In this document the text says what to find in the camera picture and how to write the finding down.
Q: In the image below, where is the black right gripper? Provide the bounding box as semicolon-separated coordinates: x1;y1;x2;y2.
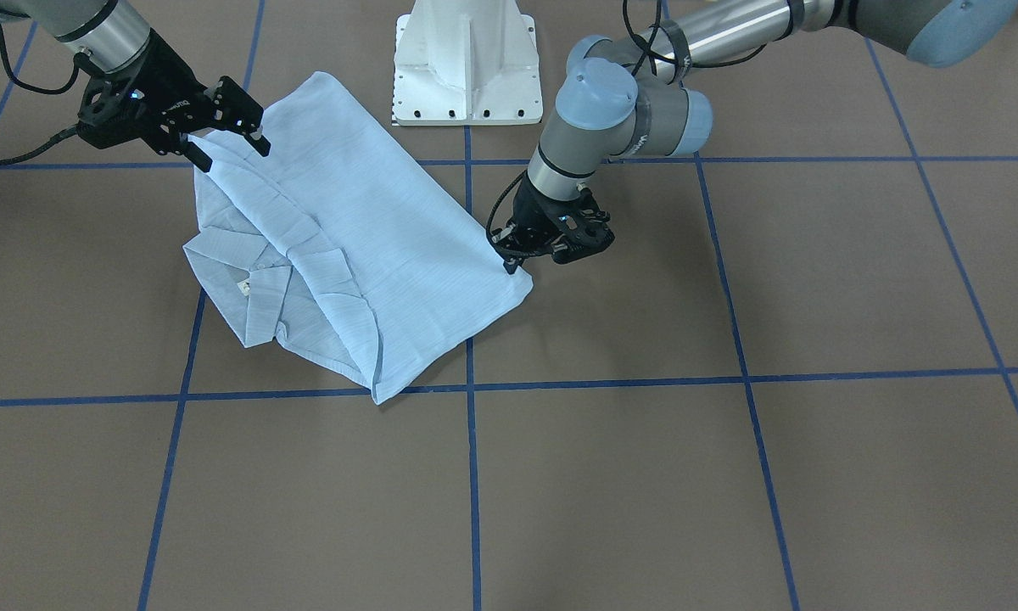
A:
77;31;271;173

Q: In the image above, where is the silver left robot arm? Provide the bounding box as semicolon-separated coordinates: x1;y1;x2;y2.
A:
487;1;1017;274

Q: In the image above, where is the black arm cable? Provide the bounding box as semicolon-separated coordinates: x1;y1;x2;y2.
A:
0;22;86;167
485;0;768;255

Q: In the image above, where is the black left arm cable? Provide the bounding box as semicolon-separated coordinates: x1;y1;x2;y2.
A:
485;0;768;255

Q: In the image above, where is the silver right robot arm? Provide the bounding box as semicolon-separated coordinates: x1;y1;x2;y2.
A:
0;1;270;171

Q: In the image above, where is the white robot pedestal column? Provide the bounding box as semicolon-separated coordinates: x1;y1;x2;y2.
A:
392;1;544;126

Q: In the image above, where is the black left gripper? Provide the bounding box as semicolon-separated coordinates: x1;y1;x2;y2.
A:
489;173;615;275

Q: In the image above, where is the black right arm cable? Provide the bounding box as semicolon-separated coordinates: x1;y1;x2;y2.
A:
0;22;86;167

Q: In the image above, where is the light blue button shirt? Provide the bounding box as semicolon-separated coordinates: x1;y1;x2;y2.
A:
184;72;533;405

